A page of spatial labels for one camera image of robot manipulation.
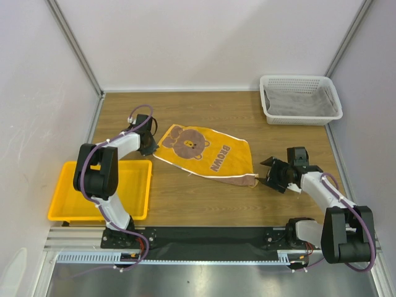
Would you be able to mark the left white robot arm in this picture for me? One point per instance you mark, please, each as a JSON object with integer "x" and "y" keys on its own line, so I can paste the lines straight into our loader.
{"x": 96, "y": 174}

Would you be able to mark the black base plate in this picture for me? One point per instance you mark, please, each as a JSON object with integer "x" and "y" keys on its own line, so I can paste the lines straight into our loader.
{"x": 218, "y": 244}

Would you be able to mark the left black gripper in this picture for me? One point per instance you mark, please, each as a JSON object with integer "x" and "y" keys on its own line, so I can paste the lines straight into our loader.
{"x": 151, "y": 149}

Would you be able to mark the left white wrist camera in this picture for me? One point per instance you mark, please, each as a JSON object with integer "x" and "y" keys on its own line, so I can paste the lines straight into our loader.
{"x": 131, "y": 120}

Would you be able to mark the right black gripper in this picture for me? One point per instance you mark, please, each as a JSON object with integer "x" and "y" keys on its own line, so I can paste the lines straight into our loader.
{"x": 276, "y": 174}

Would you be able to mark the brown towel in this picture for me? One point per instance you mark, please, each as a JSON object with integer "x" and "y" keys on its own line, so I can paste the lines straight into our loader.
{"x": 209, "y": 154}

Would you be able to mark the yellow plastic bin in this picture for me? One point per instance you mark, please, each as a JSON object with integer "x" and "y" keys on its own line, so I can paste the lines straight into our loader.
{"x": 133, "y": 190}

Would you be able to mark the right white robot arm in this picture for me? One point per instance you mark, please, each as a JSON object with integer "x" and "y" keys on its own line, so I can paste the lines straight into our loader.
{"x": 347, "y": 234}

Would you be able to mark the grey towel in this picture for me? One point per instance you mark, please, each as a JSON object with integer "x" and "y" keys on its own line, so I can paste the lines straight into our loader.
{"x": 316, "y": 104}

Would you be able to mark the white perforated basket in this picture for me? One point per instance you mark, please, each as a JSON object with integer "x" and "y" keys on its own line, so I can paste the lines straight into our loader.
{"x": 304, "y": 84}

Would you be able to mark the aluminium frame rail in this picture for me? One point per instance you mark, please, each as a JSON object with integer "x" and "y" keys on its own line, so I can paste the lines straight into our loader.
{"x": 66, "y": 30}

